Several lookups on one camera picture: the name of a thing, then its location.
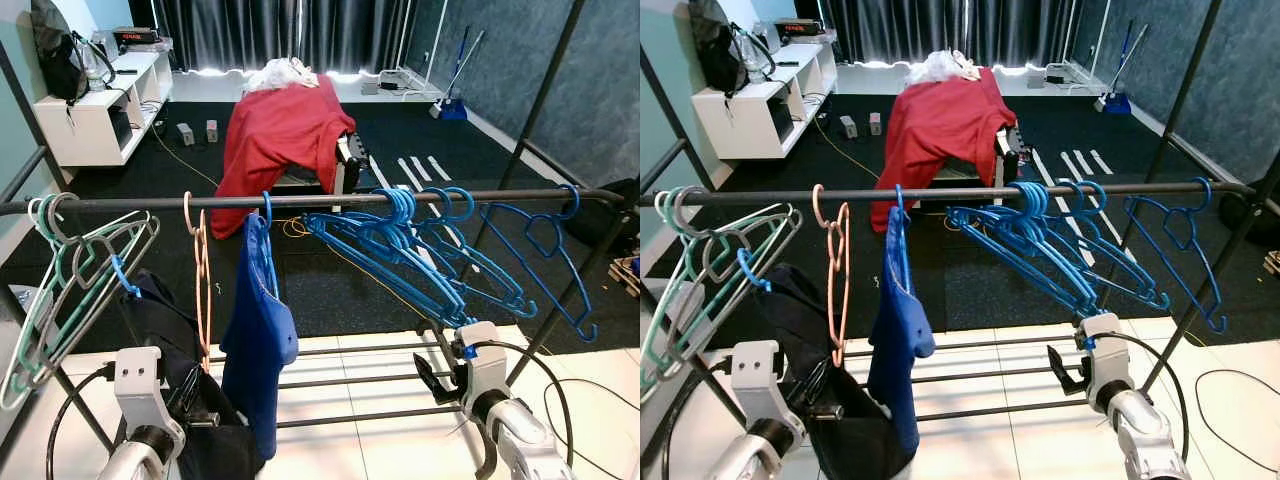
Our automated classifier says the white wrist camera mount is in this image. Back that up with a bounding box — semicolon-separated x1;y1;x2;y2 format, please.
1078;313;1133;401
455;322;509;409
730;340;801;426
113;346;186;441

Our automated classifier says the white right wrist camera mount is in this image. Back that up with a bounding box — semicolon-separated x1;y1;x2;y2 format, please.
1078;313;1133;401
455;322;509;409

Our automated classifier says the teal plastic hanger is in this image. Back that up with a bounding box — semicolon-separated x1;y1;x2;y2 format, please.
0;195;161;411
640;185;804;406

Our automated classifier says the red cloth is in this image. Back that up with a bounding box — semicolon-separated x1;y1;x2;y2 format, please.
870;68;1016;233
210;75;356;239

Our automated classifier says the white crumpled cloth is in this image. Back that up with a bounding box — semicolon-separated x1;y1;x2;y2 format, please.
905;48;986;84
243;57;321;93

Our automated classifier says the black curtain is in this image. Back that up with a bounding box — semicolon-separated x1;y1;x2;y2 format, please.
815;0;1076;66
150;0;416;73

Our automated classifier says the white shelf unit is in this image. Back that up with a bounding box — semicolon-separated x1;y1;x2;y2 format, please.
690;42;839;161
33;50;174;168

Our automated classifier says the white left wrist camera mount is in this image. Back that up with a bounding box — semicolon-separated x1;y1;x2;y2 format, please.
730;340;801;426
113;346;186;441

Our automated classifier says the black metal clothes rack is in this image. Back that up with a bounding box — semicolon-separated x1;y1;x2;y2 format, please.
640;0;1280;451
0;0;641;456

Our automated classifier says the blue mop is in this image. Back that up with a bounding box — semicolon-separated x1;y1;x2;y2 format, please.
430;25;488;122
1093;20;1151;114

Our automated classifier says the pink plastic hanger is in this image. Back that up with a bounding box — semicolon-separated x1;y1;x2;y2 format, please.
812;184;851;368
183;192;214;373

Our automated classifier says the royal blue shirt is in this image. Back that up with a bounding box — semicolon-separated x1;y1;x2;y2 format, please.
866;210;937;456
220;215;299;461

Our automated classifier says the dark navy garment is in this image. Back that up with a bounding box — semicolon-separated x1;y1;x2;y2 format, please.
765;262;916;480
118;268;266;480

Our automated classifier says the clear plastic jug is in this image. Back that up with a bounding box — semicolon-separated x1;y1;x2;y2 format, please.
735;28;776;81
78;38;113;93

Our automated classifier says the grey plastic hanger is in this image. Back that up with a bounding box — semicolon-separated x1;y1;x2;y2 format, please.
15;192;161;386
668;185;804;381

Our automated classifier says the black backpack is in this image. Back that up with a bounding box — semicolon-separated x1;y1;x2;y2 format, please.
30;0;91;104
688;0;746;96

